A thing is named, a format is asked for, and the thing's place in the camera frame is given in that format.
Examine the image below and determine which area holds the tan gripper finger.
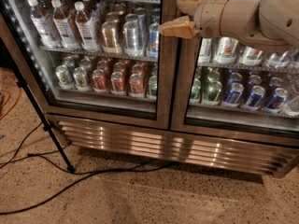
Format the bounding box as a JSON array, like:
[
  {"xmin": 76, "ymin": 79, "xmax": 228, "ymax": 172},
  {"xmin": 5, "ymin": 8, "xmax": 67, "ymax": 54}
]
[
  {"xmin": 158, "ymin": 16, "xmax": 197, "ymax": 38},
  {"xmin": 177, "ymin": 0, "xmax": 205, "ymax": 16}
]

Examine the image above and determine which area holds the glass fridge door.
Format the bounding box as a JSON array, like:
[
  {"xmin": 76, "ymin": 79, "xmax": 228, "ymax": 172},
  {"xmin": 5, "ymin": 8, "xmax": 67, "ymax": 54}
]
[
  {"xmin": 1, "ymin": 0, "xmax": 178, "ymax": 129},
  {"xmin": 171, "ymin": 35, "xmax": 299, "ymax": 147}
]

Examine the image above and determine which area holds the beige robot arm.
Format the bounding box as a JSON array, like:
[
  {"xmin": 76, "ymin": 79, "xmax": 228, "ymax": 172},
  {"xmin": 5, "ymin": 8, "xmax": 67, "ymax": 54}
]
[{"xmin": 158, "ymin": 0, "xmax": 299, "ymax": 52}]

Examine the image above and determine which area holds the green soda can left door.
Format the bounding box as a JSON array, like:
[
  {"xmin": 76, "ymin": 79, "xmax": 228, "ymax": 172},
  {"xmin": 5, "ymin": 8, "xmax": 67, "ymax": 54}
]
[{"xmin": 147, "ymin": 76, "xmax": 158, "ymax": 99}]

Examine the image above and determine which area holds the green can right fridge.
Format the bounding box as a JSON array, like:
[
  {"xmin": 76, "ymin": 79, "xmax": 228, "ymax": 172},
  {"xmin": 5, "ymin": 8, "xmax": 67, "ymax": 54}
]
[{"xmin": 190, "ymin": 78, "xmax": 201, "ymax": 103}]

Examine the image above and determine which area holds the steel fridge bottom grille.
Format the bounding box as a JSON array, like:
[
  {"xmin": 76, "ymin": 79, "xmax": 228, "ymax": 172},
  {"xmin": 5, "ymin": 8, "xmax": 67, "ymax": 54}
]
[{"xmin": 48, "ymin": 115, "xmax": 299, "ymax": 178}]

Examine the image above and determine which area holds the blue silver energy can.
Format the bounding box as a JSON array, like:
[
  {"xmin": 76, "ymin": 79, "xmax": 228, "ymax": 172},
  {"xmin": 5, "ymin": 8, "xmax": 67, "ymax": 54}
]
[{"xmin": 148, "ymin": 22, "xmax": 159, "ymax": 58}]

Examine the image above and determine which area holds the white sparkling can left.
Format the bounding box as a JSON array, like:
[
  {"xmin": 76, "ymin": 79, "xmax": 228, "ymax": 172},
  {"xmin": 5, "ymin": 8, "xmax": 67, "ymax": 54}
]
[{"xmin": 198, "ymin": 38, "xmax": 212, "ymax": 63}]

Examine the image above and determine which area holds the white sparkling can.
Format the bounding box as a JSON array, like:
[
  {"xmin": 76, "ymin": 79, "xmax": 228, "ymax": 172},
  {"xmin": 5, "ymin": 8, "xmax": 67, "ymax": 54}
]
[
  {"xmin": 214, "ymin": 37, "xmax": 238, "ymax": 64},
  {"xmin": 198, "ymin": 38, "xmax": 212, "ymax": 63},
  {"xmin": 239, "ymin": 47, "xmax": 263, "ymax": 66}
]

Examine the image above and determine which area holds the white sparkling can middle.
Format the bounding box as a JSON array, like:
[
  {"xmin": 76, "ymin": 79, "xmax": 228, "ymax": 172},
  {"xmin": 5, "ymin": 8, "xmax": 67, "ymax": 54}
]
[{"xmin": 214, "ymin": 37, "xmax": 238, "ymax": 64}]

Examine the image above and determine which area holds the silver tall can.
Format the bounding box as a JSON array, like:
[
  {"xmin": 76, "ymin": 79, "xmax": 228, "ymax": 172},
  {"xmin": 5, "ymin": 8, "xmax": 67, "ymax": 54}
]
[{"xmin": 123, "ymin": 21, "xmax": 143, "ymax": 57}]

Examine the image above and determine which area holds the white sparkling can right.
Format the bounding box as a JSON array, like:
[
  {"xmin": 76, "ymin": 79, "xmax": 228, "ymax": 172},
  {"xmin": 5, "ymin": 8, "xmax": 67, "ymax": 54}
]
[{"xmin": 239, "ymin": 47, "xmax": 263, "ymax": 66}]

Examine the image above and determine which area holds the red soda can right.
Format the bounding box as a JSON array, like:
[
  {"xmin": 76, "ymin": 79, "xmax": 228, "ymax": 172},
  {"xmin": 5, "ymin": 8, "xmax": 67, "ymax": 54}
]
[{"xmin": 129, "ymin": 74, "xmax": 144, "ymax": 98}]

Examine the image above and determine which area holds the red soda can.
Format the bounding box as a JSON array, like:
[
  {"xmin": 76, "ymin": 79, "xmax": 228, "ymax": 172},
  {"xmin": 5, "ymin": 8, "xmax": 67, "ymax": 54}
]
[
  {"xmin": 129, "ymin": 74, "xmax": 144, "ymax": 98},
  {"xmin": 93, "ymin": 69, "xmax": 108, "ymax": 91},
  {"xmin": 110, "ymin": 72, "xmax": 126, "ymax": 95}
]

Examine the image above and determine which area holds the gold tall can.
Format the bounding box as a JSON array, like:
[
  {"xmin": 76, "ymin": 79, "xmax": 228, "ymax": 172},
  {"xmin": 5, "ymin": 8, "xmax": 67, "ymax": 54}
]
[{"xmin": 102, "ymin": 21, "xmax": 121, "ymax": 53}]

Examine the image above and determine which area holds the red soda can middle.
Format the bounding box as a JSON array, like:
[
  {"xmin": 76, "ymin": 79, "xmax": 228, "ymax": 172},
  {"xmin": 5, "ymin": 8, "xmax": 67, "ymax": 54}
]
[{"xmin": 110, "ymin": 72, "xmax": 126, "ymax": 95}]

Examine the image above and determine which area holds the blue soda can left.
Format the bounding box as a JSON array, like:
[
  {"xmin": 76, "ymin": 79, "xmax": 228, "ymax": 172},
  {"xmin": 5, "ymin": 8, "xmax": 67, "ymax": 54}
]
[{"xmin": 222, "ymin": 83, "xmax": 244, "ymax": 107}]

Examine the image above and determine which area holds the blue soda can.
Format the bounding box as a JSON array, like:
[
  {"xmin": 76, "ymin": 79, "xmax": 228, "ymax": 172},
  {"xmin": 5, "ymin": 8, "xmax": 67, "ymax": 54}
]
[
  {"xmin": 243, "ymin": 85, "xmax": 265, "ymax": 110},
  {"xmin": 222, "ymin": 83, "xmax": 244, "ymax": 107},
  {"xmin": 263, "ymin": 88, "xmax": 289, "ymax": 113}
]

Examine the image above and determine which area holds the blue soda can middle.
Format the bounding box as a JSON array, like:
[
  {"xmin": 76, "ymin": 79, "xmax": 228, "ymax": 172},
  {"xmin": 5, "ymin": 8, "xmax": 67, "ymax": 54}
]
[{"xmin": 243, "ymin": 85, "xmax": 265, "ymax": 110}]

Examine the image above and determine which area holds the right tea bottle white cap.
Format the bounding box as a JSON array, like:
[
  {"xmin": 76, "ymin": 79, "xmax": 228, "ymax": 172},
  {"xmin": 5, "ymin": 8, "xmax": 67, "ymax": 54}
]
[{"xmin": 75, "ymin": 1, "xmax": 99, "ymax": 52}]

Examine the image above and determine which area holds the tea bottle white cap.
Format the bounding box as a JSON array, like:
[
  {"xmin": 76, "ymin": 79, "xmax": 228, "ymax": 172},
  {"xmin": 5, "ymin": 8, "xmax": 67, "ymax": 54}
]
[
  {"xmin": 28, "ymin": 0, "xmax": 61, "ymax": 48},
  {"xmin": 51, "ymin": 0, "xmax": 80, "ymax": 50},
  {"xmin": 75, "ymin": 1, "xmax": 99, "ymax": 52}
]

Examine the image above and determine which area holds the red soda can left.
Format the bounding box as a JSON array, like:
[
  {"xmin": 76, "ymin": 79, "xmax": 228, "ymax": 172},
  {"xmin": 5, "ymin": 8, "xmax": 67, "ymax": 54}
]
[{"xmin": 93, "ymin": 69, "xmax": 108, "ymax": 91}]

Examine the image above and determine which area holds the blue soda can right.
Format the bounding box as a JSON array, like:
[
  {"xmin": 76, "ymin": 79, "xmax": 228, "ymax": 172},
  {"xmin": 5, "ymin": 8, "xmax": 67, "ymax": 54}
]
[{"xmin": 263, "ymin": 88, "xmax": 289, "ymax": 113}]

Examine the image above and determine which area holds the middle tea bottle white cap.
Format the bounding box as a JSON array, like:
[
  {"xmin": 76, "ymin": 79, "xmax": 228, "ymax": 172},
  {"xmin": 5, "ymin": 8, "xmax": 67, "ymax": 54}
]
[{"xmin": 51, "ymin": 0, "xmax": 80, "ymax": 50}]

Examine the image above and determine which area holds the green white soda can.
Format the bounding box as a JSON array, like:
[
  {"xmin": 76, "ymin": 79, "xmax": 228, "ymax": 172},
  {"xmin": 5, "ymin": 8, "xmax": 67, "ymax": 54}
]
[{"xmin": 55, "ymin": 65, "xmax": 74, "ymax": 90}]

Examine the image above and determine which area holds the left tea bottle white cap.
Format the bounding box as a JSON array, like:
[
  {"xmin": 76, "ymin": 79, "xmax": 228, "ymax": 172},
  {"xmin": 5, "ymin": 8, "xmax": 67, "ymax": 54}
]
[{"xmin": 28, "ymin": 0, "xmax": 61, "ymax": 48}]

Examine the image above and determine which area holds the orange extension cable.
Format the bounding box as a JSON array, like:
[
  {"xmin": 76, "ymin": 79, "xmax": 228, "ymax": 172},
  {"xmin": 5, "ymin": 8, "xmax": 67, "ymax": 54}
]
[{"xmin": 0, "ymin": 67, "xmax": 22, "ymax": 121}]

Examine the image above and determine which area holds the black floor cable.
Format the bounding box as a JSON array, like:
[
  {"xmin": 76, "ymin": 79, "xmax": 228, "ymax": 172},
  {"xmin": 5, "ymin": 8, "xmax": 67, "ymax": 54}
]
[{"xmin": 0, "ymin": 121, "xmax": 178, "ymax": 217}]

